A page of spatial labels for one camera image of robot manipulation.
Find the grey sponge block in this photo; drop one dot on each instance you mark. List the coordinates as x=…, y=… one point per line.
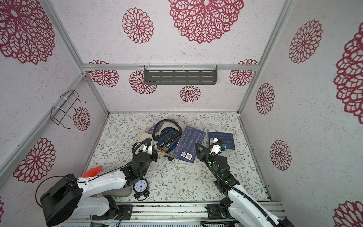
x=125, y=192

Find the beige canvas tote bag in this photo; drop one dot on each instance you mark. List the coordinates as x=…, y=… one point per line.
x=154, y=132

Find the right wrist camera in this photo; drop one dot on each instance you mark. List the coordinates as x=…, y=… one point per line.
x=216, y=147

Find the blue books in bag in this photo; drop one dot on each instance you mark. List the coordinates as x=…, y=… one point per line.
x=168, y=139

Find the black analog alarm clock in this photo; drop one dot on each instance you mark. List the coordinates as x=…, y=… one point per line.
x=141, y=189

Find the black wire wall rack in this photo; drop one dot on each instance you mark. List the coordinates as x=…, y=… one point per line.
x=61, y=111

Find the grey metal wall shelf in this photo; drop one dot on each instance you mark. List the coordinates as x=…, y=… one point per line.
x=180, y=75

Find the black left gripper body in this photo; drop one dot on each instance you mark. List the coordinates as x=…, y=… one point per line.
x=154, y=157

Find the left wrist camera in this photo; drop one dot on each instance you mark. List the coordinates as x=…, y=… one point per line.
x=148, y=148

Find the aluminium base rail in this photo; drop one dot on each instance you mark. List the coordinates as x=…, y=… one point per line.
x=175, y=211

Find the dark blue book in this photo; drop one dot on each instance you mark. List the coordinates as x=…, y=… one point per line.
x=185, y=149
x=226, y=138

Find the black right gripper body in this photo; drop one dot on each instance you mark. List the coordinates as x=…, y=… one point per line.
x=209, y=154

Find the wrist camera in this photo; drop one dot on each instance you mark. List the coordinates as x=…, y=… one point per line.
x=216, y=147
x=148, y=148

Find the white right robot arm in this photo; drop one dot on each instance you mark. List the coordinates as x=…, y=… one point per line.
x=237, y=204

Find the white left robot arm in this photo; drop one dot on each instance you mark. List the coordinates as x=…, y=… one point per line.
x=73, y=197

